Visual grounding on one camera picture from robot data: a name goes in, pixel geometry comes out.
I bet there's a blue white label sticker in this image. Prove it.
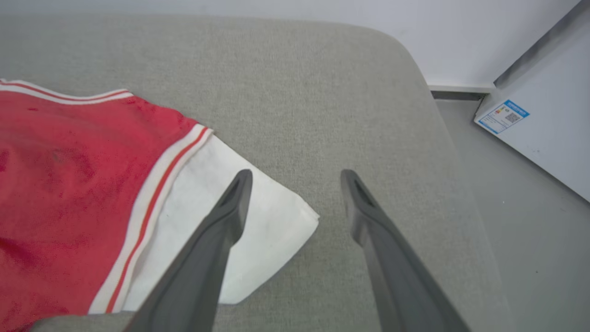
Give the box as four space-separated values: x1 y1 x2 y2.
478 99 530 136

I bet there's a white appliance cabinet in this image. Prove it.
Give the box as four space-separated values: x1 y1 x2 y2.
474 0 590 204

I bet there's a red and white shirt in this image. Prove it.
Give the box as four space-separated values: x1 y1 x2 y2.
0 78 320 332

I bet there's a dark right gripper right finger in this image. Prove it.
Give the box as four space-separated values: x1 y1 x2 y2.
341 169 472 332

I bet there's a grey fabric sofa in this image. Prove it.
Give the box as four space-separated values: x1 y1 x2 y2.
0 14 513 332

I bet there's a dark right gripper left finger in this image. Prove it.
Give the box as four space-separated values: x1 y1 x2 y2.
124 169 254 332

